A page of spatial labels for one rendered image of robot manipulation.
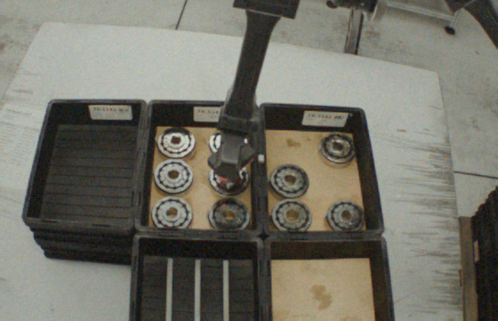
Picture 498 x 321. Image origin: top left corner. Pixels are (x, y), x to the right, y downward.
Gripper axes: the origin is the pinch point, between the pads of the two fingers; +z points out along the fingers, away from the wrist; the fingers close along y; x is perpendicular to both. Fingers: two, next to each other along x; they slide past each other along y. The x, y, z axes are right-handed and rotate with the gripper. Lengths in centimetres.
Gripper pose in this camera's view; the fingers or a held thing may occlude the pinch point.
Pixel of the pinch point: (229, 174)
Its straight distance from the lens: 138.4
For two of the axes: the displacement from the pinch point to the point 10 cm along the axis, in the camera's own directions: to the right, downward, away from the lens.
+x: -7.0, -6.3, 3.4
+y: 7.1, -5.6, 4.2
